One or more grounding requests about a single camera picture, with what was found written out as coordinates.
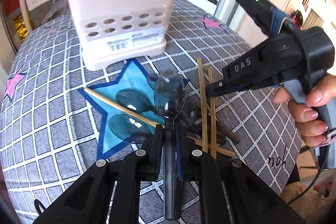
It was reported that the wooden chopstick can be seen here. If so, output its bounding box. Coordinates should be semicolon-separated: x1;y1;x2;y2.
207;68;218;159
187;135;236;157
197;58;208;153
84;88;158;127

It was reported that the spoon with black handle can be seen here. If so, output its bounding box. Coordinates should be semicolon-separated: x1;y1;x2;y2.
154;70;185;221

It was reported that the right hand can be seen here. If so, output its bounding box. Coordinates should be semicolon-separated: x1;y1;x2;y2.
273;74;335;147

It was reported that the transparent blue spoon lower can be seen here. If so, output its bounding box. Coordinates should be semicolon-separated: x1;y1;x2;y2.
108;114;152;144

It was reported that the transparent blue spoon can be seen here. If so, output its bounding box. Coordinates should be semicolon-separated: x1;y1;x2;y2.
108;114;152;144
116;89;158;114

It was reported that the wooden chopstick under crossing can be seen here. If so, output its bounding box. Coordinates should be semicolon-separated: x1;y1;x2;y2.
187;135;236;157

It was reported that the transparent blue spoon upper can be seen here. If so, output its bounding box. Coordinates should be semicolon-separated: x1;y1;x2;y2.
116;89;158;114

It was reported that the transparent spoon far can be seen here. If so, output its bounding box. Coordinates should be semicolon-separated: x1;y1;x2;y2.
146;73;164;92

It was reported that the grey checked tablecloth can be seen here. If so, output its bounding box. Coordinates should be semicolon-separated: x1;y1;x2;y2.
1;0;301;223

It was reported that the pink plastic utensil holder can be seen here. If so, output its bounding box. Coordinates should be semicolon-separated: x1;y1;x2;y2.
68;0;174;71

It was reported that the dark wooden handle utensil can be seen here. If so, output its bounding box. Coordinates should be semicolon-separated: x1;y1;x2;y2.
183;118;241;145

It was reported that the black cable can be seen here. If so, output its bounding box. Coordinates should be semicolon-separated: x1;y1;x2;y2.
287;144;332;205

